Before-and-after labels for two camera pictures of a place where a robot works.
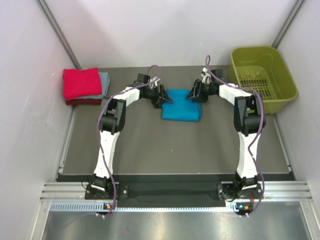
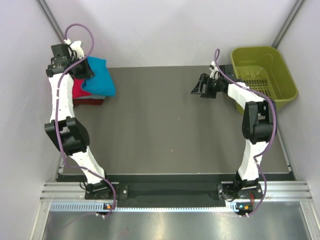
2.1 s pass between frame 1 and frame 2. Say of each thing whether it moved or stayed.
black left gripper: moved
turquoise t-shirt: moved
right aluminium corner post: stayed
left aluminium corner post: stayed
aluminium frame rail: stayed
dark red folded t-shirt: stayed
